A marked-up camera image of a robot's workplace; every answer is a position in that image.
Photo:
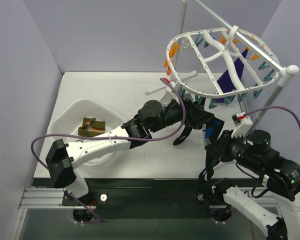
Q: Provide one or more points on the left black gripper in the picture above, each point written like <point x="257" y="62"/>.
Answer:
<point x="196" y="118"/>

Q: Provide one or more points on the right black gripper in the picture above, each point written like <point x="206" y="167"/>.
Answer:
<point x="217" y="149"/>

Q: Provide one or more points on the black blue sock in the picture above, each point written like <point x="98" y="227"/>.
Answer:
<point x="183" y="136"/>
<point x="210" y="133"/>

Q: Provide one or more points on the white round clip hanger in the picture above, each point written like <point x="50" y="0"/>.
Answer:
<point x="218" y="66"/>

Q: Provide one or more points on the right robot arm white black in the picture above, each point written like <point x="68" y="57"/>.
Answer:
<point x="276" y="210"/>

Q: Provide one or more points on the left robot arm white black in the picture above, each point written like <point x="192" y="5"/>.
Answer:
<point x="64" y="158"/>

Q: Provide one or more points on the white sock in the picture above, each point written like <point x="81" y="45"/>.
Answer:
<point x="167" y="97"/>

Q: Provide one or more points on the purple sock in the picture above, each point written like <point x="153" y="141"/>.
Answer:
<point x="225" y="81"/>

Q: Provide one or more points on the silver white drying rack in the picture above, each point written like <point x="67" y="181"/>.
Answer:
<point x="222" y="39"/>

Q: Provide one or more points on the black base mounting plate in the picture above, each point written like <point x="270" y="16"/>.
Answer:
<point x="133" y="198"/>

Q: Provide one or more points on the white plastic basket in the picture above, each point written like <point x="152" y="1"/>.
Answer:
<point x="72" y="117"/>

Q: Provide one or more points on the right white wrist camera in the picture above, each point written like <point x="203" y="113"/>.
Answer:
<point x="242" y="124"/>

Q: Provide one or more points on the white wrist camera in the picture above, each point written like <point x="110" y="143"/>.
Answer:
<point x="242" y="124"/>
<point x="173" y="83"/>

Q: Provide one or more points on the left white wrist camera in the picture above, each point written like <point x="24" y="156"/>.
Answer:
<point x="173" y="83"/>

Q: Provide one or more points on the aluminium rail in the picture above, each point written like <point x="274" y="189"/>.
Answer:
<point x="41" y="198"/>

